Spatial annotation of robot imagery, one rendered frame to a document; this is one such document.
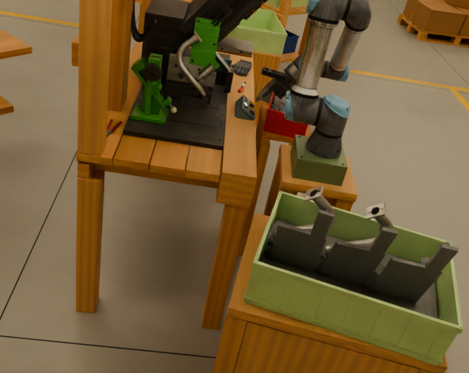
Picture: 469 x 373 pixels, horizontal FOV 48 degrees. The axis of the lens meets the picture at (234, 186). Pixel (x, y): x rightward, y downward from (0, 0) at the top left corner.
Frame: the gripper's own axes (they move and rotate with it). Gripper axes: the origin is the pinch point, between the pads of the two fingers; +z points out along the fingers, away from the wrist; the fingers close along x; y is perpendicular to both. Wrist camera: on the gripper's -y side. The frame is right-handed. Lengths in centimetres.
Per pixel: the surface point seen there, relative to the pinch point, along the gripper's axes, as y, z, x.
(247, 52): -15.8, -9.1, 13.6
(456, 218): 191, -17, 69
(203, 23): -42.1, -6.7, 4.7
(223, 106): -9.4, 13.5, -3.5
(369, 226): 34, -21, -86
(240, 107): -5.4, 5.5, -10.2
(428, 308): 52, -23, -114
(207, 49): -33.0, -0.2, 1.9
